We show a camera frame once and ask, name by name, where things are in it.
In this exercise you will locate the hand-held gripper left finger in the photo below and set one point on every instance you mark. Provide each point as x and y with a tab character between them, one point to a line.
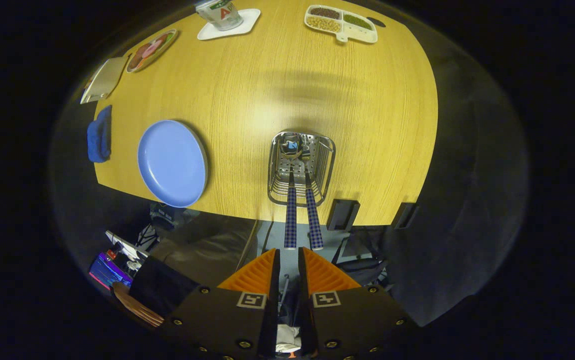
272	320

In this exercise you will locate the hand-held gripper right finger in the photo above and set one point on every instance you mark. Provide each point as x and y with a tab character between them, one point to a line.
307	320

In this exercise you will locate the person's trousered leg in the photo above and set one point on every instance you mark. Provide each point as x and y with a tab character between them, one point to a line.
212	250

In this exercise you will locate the laptop with lit screen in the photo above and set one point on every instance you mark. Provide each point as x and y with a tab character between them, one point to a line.
109	270

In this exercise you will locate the blue round plate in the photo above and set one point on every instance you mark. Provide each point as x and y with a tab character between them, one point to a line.
172	162

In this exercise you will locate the blue folded towel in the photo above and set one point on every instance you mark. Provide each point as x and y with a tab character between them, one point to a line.
99	135

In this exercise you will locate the white toaster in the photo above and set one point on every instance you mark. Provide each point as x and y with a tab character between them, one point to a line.
104	80

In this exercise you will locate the grey plate of food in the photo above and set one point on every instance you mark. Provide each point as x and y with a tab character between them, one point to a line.
151	50

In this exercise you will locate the white square coaster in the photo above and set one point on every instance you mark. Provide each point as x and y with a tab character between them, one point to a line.
250	22

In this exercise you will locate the white divided tray of beans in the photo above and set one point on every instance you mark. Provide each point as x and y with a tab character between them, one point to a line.
340	22

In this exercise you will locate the white bottle with green label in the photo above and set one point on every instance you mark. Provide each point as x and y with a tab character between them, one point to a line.
222	15

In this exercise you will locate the black table bracket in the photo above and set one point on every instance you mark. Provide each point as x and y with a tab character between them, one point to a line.
405	216
342	215

